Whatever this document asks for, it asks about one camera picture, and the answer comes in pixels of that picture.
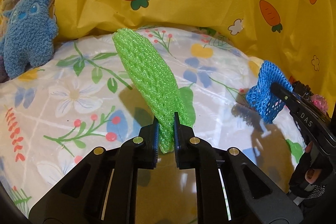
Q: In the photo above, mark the green foam net sleeve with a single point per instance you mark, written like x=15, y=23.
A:
x=155, y=81

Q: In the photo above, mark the right hand with glove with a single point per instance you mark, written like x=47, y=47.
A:
x=312, y=175

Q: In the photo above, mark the floral white bed sheet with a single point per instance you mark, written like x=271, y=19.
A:
x=54, y=115

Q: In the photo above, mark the magenta plastic bag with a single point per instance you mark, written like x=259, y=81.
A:
x=320, y=102

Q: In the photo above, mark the blue monster plush toy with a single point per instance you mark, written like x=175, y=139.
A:
x=29, y=37

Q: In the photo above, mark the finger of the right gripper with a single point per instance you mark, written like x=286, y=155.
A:
x=283, y=92

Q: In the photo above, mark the blue foam net sleeve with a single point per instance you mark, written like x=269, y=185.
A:
x=260, y=96

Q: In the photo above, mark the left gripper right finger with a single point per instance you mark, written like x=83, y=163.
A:
x=230, y=187

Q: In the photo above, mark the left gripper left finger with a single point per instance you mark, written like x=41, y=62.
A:
x=102, y=188

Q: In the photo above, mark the cream round plush ball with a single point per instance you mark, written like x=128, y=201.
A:
x=255, y=64

